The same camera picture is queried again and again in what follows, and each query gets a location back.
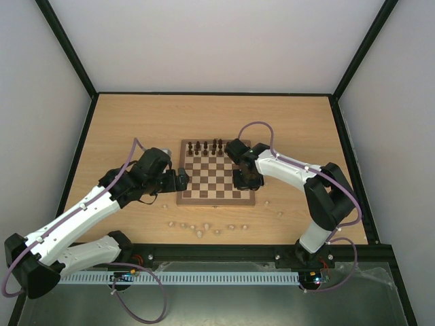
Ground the black front mounting rail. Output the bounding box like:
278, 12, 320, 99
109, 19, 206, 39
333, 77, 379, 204
118, 244, 398, 271

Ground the right controller circuit board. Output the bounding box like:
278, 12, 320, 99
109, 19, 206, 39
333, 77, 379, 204
307, 269, 331, 285

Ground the wooden chess board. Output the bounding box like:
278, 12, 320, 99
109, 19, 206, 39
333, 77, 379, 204
177, 139, 256, 207

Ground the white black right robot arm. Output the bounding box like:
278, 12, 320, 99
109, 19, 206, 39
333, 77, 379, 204
225, 139, 362, 266

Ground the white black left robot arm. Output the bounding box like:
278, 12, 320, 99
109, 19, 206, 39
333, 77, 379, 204
4, 147, 189, 299

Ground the white slotted cable duct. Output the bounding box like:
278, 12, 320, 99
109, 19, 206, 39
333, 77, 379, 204
59, 271, 300, 286

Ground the left controller circuit board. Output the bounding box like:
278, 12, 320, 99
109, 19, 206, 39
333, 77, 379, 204
108, 269, 140, 283

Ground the controller circuit board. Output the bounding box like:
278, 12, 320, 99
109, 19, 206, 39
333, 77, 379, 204
307, 269, 331, 285
108, 269, 140, 283

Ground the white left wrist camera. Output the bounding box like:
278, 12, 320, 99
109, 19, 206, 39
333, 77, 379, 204
161, 148, 171, 157

